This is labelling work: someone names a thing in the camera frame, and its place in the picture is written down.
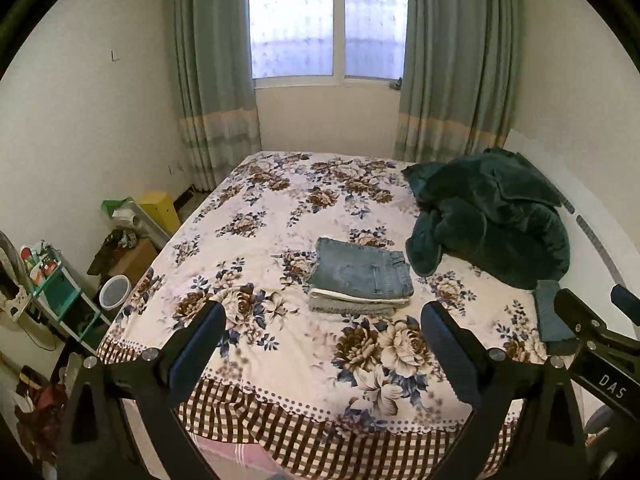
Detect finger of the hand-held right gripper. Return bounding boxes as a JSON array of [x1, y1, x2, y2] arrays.
[[610, 284, 640, 327], [553, 288, 624, 350]]

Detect long grey-white carton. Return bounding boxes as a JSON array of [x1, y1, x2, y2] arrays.
[[112, 202, 172, 251]]

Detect dark bag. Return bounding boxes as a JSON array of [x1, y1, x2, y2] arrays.
[[87, 229, 132, 277]]

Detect teal striped curtain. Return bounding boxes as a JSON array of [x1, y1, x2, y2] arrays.
[[166, 0, 264, 194], [392, 0, 522, 164]]

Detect window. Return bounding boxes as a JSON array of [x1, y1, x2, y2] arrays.
[[247, 0, 412, 89]]

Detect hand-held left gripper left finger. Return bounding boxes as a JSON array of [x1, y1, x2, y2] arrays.
[[57, 300, 228, 480]]

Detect white standing fan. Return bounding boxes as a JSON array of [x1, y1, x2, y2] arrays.
[[0, 230, 58, 352]]

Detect folded grey pants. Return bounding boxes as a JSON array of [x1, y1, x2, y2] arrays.
[[307, 287, 412, 318]]

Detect bed with floral sheet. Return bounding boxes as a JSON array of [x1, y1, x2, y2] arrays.
[[96, 150, 553, 465]]

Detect brown cardboard box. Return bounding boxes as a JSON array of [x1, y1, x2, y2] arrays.
[[107, 236, 162, 287]]

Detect white bucket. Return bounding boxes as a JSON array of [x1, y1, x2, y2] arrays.
[[98, 275, 132, 310]]

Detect folded blue denim pants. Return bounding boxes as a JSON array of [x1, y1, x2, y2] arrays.
[[305, 237, 415, 302]]

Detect white headboard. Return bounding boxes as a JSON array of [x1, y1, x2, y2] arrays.
[[500, 129, 640, 311]]

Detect teal shelf rack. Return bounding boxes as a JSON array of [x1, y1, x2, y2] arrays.
[[20, 244, 114, 357]]

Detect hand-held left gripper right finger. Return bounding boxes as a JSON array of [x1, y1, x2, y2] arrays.
[[420, 301, 592, 480]]

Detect red clothes pile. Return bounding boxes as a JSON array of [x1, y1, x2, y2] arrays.
[[14, 364, 70, 463]]

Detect green box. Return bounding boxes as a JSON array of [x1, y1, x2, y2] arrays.
[[102, 198, 136, 221]]

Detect yellow box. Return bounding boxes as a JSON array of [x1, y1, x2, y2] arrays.
[[137, 191, 182, 235]]

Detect pink striped cloth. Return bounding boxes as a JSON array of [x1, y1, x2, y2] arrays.
[[192, 434, 283, 480]]

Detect dark green fleece blanket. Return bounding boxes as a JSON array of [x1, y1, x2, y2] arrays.
[[401, 147, 572, 291]]

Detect dark blue-grey pants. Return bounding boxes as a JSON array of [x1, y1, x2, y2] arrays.
[[534, 279, 578, 357]]

